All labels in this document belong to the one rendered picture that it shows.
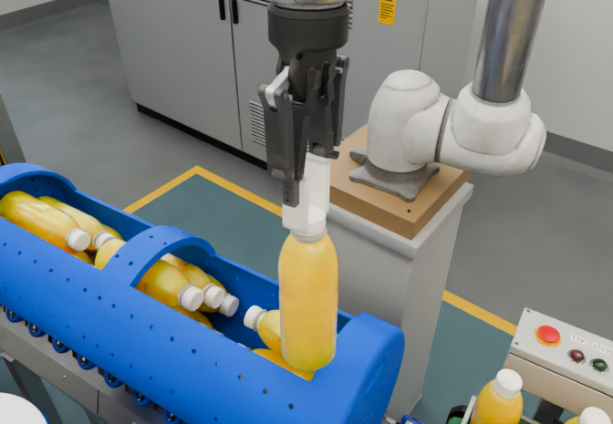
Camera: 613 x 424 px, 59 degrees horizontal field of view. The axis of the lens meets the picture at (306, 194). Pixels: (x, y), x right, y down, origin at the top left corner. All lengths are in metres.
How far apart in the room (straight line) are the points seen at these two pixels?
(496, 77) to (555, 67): 2.37
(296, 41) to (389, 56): 1.90
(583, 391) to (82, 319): 0.83
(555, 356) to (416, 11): 1.56
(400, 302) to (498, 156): 0.47
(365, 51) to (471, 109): 1.29
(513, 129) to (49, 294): 0.95
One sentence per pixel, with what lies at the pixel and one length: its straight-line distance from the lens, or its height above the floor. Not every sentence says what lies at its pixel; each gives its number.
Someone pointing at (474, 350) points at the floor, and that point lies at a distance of 2.42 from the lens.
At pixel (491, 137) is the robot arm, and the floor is 1.27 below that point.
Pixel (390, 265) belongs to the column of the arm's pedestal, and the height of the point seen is 0.90.
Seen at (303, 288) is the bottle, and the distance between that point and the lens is 0.62.
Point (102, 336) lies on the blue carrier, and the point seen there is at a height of 1.15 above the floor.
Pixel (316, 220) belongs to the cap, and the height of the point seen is 1.48.
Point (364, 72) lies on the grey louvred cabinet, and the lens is 2.48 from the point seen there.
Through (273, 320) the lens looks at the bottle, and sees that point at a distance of 0.93.
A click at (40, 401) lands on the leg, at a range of 1.87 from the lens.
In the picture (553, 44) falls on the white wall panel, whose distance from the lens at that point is 3.48.
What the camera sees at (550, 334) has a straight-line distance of 1.04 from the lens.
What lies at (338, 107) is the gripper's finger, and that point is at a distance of 0.58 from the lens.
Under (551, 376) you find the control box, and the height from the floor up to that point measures 1.07.
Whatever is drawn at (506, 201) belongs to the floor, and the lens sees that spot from 3.22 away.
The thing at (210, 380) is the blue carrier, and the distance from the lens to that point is 0.84.
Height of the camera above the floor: 1.86
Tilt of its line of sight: 37 degrees down
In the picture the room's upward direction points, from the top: straight up
